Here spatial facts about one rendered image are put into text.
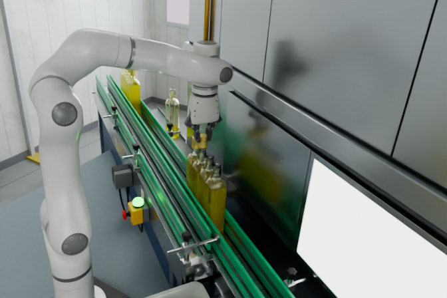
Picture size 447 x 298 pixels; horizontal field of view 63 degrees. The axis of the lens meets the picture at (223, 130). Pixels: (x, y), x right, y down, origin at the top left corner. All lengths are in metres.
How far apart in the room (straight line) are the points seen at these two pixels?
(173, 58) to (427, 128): 0.65
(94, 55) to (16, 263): 1.06
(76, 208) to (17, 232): 0.85
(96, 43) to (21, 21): 2.88
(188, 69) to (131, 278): 0.91
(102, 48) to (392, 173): 0.72
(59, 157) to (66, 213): 0.16
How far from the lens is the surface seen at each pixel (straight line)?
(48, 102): 0.94
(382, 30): 0.82
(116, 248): 1.74
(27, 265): 1.77
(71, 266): 1.26
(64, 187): 1.09
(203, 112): 1.20
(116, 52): 0.99
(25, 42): 3.87
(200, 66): 1.04
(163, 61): 1.05
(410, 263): 0.84
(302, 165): 1.00
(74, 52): 0.97
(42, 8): 3.96
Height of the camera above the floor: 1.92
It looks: 25 degrees down
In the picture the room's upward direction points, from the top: 4 degrees clockwise
